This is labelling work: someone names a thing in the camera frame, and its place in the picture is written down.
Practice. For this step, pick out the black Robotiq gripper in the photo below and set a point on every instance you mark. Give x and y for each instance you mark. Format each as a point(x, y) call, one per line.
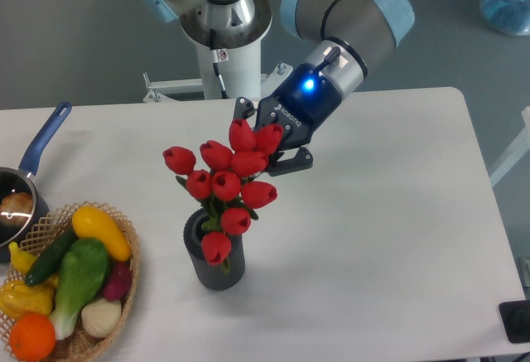
point(300, 104)

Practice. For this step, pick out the red tulip bouquet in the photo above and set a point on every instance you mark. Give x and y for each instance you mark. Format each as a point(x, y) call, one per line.
point(227, 190)

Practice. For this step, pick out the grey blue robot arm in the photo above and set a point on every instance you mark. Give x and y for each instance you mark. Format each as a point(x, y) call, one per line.
point(352, 37)

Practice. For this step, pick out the dark grey ribbed vase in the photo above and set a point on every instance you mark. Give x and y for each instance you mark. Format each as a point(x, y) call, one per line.
point(218, 259)

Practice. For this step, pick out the yellow squash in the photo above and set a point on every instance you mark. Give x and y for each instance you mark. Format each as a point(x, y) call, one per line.
point(92, 222)

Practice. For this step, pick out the purple radish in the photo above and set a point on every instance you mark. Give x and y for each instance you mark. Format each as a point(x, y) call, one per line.
point(119, 282)

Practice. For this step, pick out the green bok choy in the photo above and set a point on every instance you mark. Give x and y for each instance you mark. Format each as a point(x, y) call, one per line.
point(81, 275)

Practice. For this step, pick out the white garlic bulb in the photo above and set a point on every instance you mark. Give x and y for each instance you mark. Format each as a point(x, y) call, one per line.
point(100, 317)

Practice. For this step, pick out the green cucumber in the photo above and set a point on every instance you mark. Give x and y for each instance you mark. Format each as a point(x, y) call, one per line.
point(49, 261)

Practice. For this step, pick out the blue plastic bag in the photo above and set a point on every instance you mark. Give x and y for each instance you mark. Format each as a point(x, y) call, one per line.
point(507, 16)

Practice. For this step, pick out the fried food in pan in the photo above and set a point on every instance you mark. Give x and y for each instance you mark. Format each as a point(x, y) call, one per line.
point(16, 209)

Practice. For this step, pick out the yellow banana piece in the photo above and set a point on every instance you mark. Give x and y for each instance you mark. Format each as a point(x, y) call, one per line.
point(22, 261)

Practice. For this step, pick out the black device at edge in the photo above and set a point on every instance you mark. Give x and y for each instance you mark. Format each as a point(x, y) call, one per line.
point(515, 318)

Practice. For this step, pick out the yellow pumpkin gourd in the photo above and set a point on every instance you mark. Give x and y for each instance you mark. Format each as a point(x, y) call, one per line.
point(18, 299)

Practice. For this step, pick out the orange fruit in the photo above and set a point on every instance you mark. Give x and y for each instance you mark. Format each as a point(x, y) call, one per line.
point(32, 338)

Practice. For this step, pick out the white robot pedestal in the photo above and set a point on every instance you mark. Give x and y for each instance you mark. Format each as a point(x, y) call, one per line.
point(228, 45)

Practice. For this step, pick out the white frame leg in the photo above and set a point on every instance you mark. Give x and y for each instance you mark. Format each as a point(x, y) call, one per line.
point(512, 153)

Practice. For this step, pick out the blue handled saucepan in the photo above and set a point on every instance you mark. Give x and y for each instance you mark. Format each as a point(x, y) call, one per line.
point(20, 179)

